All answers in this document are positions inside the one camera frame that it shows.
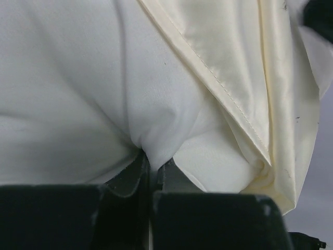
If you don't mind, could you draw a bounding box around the white pillow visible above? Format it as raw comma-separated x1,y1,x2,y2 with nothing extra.
1,1,256,193

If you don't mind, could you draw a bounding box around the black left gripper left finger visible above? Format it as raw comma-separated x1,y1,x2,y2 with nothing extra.
1,153,149,249

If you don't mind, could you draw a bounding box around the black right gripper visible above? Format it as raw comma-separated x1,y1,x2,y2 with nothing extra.
301,0,333,43

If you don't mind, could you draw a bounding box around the cream satin pillowcase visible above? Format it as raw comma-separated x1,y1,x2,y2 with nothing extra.
140,1,332,214

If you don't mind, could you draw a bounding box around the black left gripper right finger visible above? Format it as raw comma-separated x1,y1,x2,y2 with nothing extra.
152,159,293,250

